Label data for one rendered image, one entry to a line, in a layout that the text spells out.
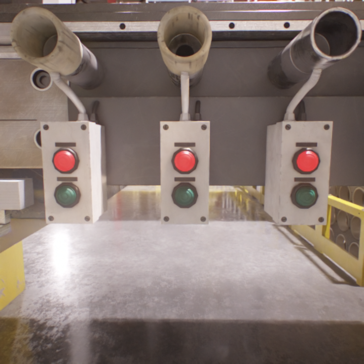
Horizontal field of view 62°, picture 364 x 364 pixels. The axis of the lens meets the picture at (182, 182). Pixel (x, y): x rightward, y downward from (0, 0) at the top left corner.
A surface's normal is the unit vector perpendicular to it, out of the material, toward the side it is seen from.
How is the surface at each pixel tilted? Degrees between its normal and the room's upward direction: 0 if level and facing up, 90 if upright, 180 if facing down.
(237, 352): 0
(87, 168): 90
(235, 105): 90
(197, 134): 90
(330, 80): 90
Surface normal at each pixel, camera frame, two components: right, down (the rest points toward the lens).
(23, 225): 1.00, 0.00
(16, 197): -0.02, 0.13
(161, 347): 0.00, -0.99
